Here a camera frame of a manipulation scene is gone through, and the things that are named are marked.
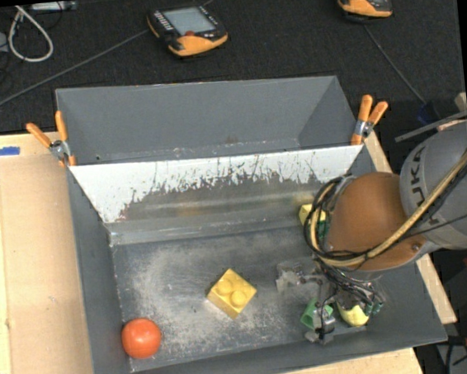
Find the small yellow block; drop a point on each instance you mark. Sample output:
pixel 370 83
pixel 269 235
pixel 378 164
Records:
pixel 305 212

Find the green toy block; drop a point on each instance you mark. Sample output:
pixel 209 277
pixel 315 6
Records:
pixel 310 316

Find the yellow toy brick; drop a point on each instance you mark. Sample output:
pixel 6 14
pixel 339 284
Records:
pixel 232 292

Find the grey metal bin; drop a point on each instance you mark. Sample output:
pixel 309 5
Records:
pixel 181 245

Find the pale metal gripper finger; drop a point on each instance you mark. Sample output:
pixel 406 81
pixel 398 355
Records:
pixel 289 268
pixel 288 283

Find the brown cardboard board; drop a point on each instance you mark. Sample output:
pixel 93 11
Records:
pixel 39 277

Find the yellow rounded object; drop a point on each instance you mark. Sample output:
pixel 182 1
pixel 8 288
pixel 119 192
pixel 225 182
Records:
pixel 352 315

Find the orange ball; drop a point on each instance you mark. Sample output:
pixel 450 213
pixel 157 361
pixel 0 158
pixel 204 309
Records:
pixel 141 338

